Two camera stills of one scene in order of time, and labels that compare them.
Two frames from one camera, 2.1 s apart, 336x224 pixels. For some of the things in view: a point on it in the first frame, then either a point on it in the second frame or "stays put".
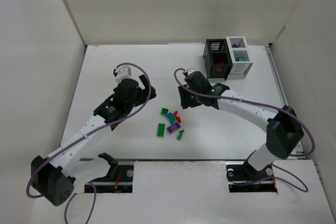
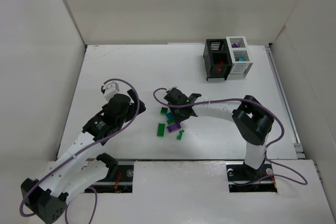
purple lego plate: [173, 127] stays put
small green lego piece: [180, 135] stays put
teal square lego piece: [169, 116] stays put
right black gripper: [185, 97] → [179, 111]
